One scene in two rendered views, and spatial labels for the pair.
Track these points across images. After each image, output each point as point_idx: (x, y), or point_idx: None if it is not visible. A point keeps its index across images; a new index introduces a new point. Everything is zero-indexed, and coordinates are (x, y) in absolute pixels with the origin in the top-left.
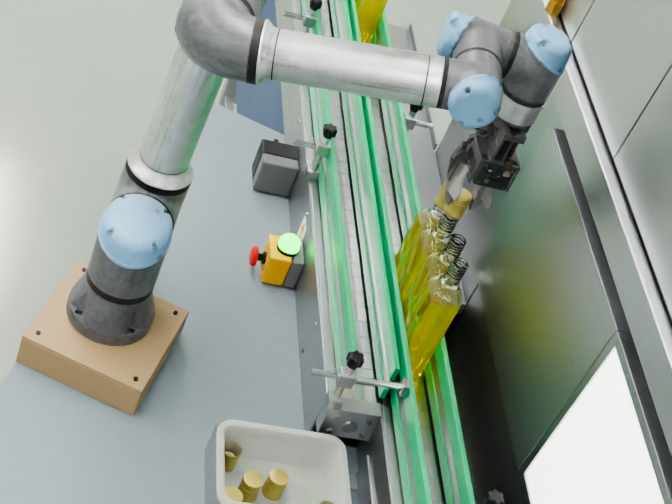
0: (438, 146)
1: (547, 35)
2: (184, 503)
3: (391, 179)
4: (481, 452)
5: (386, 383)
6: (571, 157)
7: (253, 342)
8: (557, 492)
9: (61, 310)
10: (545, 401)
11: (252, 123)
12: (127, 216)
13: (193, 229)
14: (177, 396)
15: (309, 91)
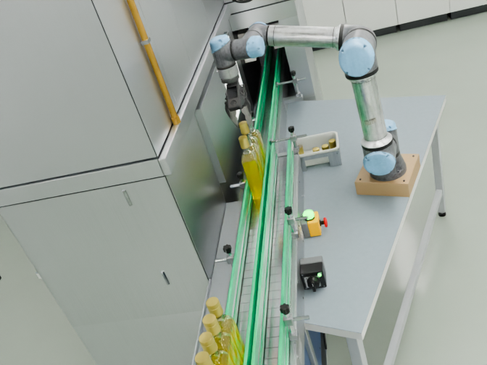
0: (209, 278)
1: (221, 36)
2: (347, 150)
3: (246, 251)
4: (237, 172)
5: (277, 139)
6: (198, 101)
7: (324, 201)
8: None
9: (407, 165)
10: None
11: (326, 324)
12: (385, 122)
13: (357, 240)
14: (354, 175)
15: None
